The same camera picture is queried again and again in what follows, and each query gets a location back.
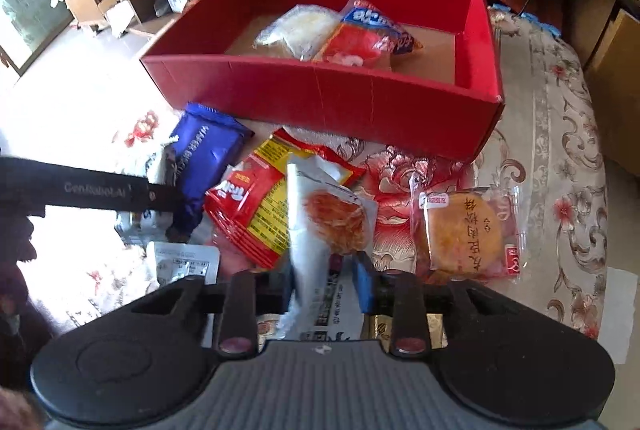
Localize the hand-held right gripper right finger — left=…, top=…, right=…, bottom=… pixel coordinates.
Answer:
left=351, top=252, right=508, bottom=357

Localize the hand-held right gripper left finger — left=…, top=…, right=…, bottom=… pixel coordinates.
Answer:
left=131, top=269, right=296, bottom=357

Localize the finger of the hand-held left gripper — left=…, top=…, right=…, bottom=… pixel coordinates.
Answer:
left=147, top=182, right=190, bottom=213

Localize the white packet with barcode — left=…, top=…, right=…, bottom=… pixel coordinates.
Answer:
left=149, top=241, right=221, bottom=289

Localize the blue wafer packet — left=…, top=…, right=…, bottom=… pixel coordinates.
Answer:
left=167, top=104, right=255, bottom=241

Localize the white packet with orange picture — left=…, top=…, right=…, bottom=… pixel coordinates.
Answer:
left=280, top=152, right=379, bottom=342

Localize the red and yellow snack packet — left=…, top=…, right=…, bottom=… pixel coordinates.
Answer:
left=204, top=127, right=367, bottom=270

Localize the red cardboard box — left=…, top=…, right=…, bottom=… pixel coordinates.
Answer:
left=140, top=0, right=505, bottom=162

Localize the clear bread packet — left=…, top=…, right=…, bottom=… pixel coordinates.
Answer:
left=254, top=4, right=342, bottom=61

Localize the red and blue snack packet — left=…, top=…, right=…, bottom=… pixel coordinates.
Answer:
left=312, top=0, right=424, bottom=72

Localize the white and blue small packet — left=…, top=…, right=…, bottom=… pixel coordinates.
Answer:
left=114, top=209, right=172, bottom=246

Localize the gold wrapped snack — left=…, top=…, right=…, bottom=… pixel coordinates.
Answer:
left=367, top=314, right=447, bottom=343

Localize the round pastry packet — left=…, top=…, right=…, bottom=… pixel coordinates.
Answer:
left=409, top=186, right=522, bottom=285

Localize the floral blanket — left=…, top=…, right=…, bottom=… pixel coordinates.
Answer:
left=0, top=7, right=626, bottom=366

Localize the brown cardboard box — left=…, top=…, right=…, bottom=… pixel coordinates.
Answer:
left=584, top=7, right=640, bottom=151

